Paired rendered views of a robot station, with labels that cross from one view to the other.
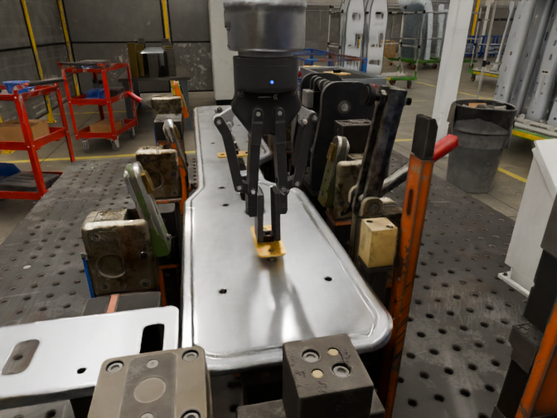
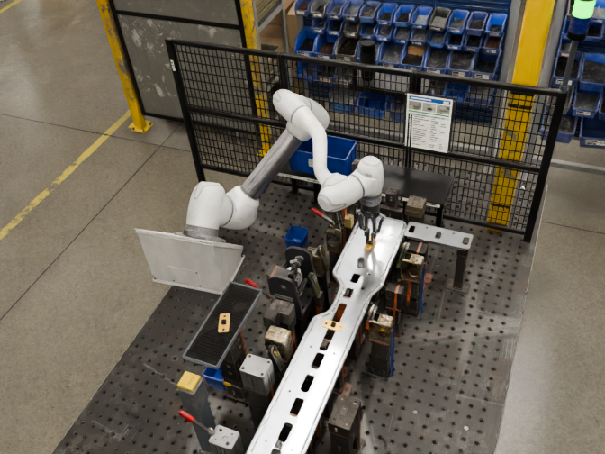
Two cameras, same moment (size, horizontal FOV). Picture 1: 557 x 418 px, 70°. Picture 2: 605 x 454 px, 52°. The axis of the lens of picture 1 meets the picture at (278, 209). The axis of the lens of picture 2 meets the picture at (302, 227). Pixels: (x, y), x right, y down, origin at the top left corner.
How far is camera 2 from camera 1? 292 cm
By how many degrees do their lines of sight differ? 104
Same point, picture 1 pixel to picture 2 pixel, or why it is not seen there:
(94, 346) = (423, 231)
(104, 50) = not seen: outside the picture
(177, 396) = (412, 199)
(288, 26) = not seen: hidden behind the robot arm
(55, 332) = (431, 238)
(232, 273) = (385, 240)
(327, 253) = (355, 236)
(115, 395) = (420, 203)
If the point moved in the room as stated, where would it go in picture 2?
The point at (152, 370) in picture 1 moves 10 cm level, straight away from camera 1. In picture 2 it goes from (415, 204) to (413, 218)
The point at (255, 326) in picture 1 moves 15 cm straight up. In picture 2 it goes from (389, 223) to (390, 198)
